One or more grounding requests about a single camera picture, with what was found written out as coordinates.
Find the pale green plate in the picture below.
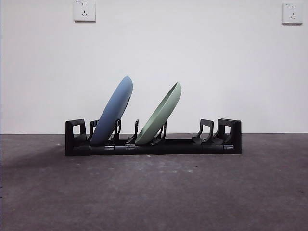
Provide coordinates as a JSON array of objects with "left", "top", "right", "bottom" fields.
[{"left": 135, "top": 81, "right": 182, "bottom": 146}]

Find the blue plate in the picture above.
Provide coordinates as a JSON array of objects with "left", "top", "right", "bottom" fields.
[{"left": 92, "top": 75, "right": 134, "bottom": 147}]

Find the black plate rack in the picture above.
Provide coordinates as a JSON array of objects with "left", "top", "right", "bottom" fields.
[{"left": 64, "top": 118, "right": 242, "bottom": 157}]

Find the white wall socket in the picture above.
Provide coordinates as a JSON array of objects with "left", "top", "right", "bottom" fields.
[
  {"left": 74, "top": 0, "right": 96, "bottom": 24},
  {"left": 282, "top": 2, "right": 303, "bottom": 25}
]

